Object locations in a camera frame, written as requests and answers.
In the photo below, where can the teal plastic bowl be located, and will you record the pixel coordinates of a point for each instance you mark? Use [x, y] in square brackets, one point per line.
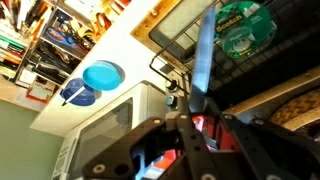
[101, 75]

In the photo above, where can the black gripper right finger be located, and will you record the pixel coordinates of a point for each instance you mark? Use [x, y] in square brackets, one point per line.
[276, 150]

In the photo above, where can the woven wicker basket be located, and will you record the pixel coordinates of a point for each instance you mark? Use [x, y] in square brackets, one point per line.
[296, 108]

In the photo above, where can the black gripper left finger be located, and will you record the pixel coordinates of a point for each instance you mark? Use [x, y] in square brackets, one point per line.
[150, 150]

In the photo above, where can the white microwave oven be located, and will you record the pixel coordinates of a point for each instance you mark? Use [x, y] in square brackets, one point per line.
[100, 133]

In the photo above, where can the white stick utensil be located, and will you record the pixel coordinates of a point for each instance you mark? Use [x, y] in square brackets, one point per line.
[73, 96]

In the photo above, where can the green Scotch tape dispenser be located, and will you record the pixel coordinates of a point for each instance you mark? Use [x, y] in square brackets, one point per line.
[233, 23]

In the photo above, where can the dark blue bowl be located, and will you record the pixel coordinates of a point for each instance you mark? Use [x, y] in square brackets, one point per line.
[80, 96]

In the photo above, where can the blue scissors package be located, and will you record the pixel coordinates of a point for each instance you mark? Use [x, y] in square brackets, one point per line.
[61, 35]

